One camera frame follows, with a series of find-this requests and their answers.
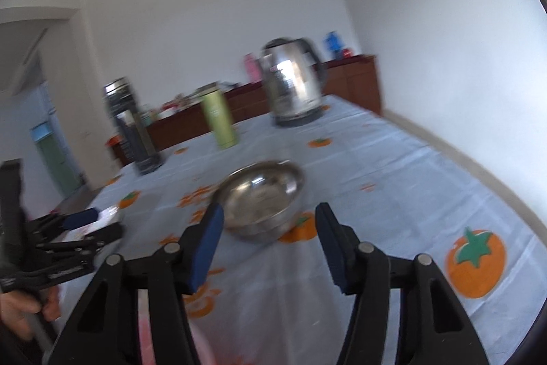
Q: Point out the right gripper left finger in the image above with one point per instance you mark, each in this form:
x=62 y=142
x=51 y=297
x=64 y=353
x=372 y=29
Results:
x=180 y=268

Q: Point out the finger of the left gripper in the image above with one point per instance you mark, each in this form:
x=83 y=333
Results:
x=53 y=240
x=79 y=218

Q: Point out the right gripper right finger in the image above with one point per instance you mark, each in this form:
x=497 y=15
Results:
x=434 y=328

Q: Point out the pink plastic bowl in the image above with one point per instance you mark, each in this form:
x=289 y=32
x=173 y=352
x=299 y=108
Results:
x=167 y=337

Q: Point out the stainless steel bowl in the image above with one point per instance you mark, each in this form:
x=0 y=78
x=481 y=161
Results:
x=262 y=201

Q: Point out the pink floral white plate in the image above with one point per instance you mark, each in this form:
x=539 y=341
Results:
x=107 y=217

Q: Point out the person's left hand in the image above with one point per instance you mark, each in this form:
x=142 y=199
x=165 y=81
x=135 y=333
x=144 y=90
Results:
x=16 y=305

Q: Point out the green door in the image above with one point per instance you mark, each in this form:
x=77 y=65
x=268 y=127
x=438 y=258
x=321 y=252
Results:
x=55 y=159

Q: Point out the blue persimmon tablecloth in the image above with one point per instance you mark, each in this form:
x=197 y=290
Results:
x=276 y=303

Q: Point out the black steel thermos flask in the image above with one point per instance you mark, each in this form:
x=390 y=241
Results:
x=136 y=142

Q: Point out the green thermos bottle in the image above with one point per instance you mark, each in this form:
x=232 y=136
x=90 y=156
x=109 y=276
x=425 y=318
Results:
x=217 y=114

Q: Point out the pink thermos on sideboard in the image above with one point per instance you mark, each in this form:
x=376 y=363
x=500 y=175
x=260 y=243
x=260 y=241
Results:
x=253 y=69

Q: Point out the stainless steel electric kettle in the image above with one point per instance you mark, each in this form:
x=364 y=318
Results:
x=293 y=77

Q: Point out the dark red wooden sideboard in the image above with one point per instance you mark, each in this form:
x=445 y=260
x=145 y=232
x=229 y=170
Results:
x=354 y=79

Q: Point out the blue thermos on sideboard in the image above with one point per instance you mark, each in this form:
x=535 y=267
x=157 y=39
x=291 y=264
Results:
x=334 y=45

